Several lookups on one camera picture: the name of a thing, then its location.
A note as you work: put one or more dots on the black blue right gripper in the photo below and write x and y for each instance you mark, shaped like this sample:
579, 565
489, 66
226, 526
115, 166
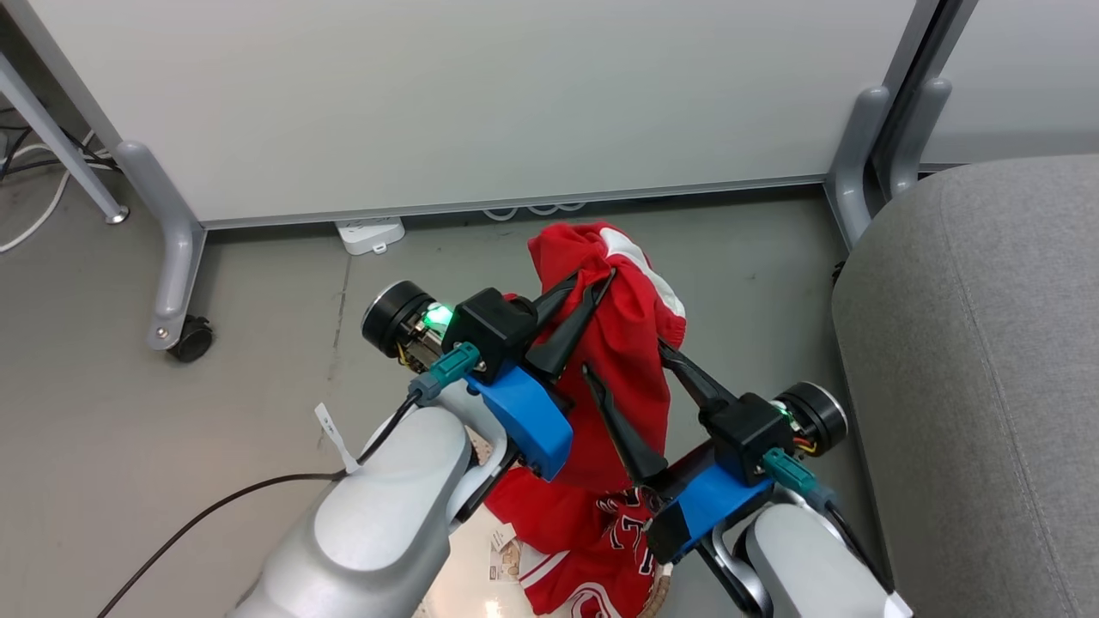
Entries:
747, 438

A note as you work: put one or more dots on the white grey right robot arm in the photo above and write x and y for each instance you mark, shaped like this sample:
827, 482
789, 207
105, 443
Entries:
798, 566

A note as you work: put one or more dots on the grey partition foot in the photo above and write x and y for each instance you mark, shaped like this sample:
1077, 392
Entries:
176, 249
914, 129
850, 163

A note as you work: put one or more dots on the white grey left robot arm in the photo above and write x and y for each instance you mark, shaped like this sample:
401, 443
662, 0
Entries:
386, 515

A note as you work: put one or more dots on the cream perforated laundry basket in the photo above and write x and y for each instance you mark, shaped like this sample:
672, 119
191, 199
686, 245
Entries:
468, 566

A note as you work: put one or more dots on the white partition panel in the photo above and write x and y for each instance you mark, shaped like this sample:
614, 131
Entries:
472, 94
1022, 77

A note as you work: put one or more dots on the grey metal table leg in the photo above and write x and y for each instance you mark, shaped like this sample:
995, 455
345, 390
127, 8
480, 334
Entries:
60, 142

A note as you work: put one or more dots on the white power strip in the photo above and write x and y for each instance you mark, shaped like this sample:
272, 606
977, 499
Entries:
371, 234

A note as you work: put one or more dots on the grey fabric sofa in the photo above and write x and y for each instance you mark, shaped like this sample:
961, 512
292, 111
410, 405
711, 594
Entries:
987, 386

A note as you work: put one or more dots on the black caster wheel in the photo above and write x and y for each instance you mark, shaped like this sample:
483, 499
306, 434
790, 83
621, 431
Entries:
192, 340

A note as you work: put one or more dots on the printed label sticker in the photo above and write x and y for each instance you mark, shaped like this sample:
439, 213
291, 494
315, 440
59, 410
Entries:
505, 549

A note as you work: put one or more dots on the red white sports jersey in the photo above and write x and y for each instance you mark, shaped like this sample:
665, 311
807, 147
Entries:
627, 343

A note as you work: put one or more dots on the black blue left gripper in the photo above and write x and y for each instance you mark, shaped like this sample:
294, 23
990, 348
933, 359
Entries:
494, 330

